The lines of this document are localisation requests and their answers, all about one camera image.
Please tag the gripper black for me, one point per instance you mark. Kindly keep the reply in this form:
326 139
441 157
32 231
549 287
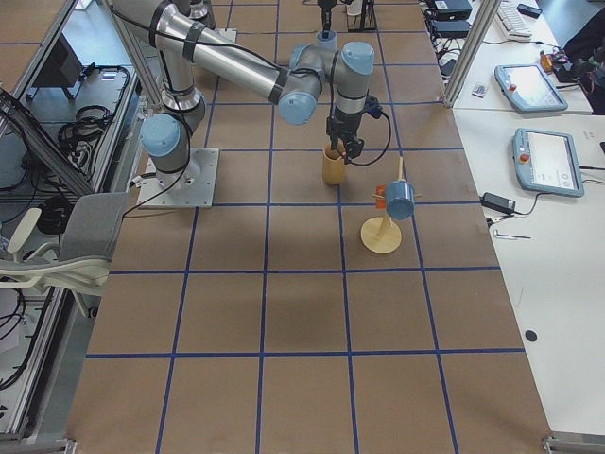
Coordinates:
344 124

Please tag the light blue plastic cup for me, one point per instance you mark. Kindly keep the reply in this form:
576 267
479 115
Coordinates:
327 39

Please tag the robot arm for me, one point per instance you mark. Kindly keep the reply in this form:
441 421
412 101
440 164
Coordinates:
295 89

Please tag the bamboo chopstick holder cup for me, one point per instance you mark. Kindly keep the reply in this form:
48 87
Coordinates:
333 166

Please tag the orange cup on stand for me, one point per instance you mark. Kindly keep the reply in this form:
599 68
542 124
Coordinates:
380 197

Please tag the blue cup on stand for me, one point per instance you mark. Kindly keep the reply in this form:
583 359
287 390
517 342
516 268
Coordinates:
400 199

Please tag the wooden mug tree stand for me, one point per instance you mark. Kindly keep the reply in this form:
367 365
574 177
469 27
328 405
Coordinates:
381 234

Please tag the teach pendant far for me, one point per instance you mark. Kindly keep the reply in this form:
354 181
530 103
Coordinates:
528 88

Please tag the teach pendant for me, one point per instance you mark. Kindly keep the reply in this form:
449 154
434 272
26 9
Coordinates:
546 161
528 88

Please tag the black power adapter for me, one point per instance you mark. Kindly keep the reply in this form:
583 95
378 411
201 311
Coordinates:
498 203

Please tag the teach pendant near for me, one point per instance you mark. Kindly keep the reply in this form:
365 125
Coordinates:
546 161

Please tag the grey office chair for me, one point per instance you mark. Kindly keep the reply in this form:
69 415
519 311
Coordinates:
80 262

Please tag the black wire mug rack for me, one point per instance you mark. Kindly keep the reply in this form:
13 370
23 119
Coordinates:
360 15

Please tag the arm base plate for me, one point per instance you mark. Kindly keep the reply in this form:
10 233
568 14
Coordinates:
194 189

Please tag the aluminium frame post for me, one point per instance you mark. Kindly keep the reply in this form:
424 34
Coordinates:
483 19

